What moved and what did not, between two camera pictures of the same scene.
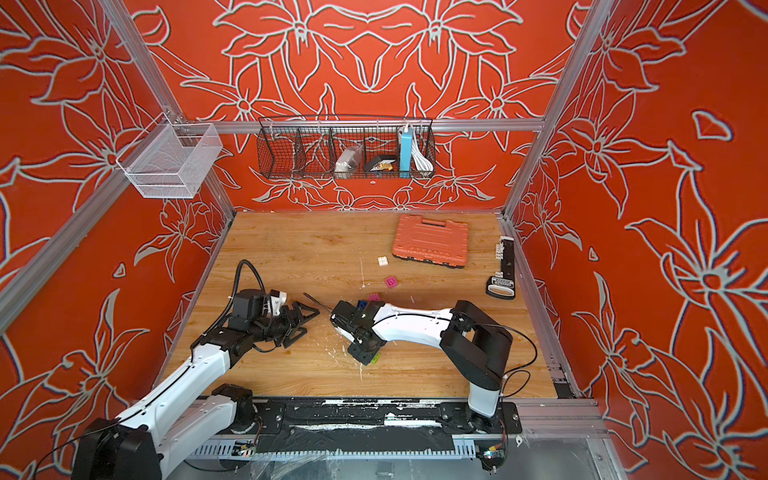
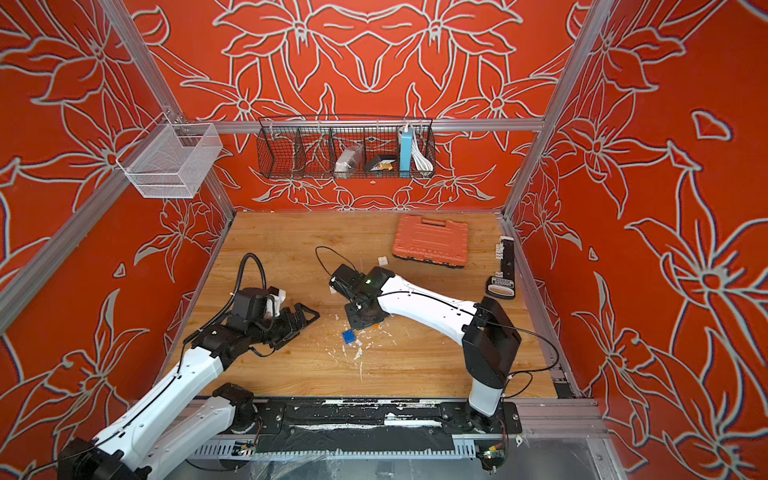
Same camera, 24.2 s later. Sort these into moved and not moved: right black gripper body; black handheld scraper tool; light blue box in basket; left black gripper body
Moved: right black gripper body
Not moved: left black gripper body; black handheld scraper tool; light blue box in basket
